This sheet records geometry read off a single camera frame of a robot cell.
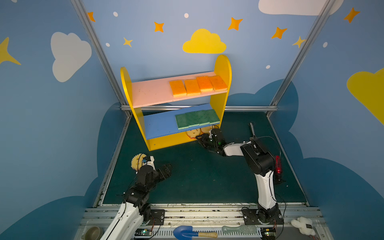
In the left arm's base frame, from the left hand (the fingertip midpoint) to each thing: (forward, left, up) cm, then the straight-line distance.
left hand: (166, 166), depth 83 cm
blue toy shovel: (-30, -13, -9) cm, 33 cm away
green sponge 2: (+33, -22, +7) cm, 40 cm away
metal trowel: (+37, -60, -7) cm, 70 cm away
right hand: (+23, -18, -3) cm, 29 cm away
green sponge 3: (+30, -15, +8) cm, 34 cm away
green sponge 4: (+29, -8, +7) cm, 30 cm away
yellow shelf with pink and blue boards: (+23, +6, +5) cm, 24 cm away
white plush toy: (-26, -69, -5) cm, 74 cm away
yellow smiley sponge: (+28, -16, -5) cm, 32 cm away
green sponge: (+31, -29, +7) cm, 43 cm away
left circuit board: (-30, +8, -9) cm, 32 cm away
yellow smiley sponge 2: (+28, -24, -2) cm, 38 cm away
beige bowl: (-30, +31, -7) cm, 44 cm away
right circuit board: (-29, -53, -10) cm, 61 cm away
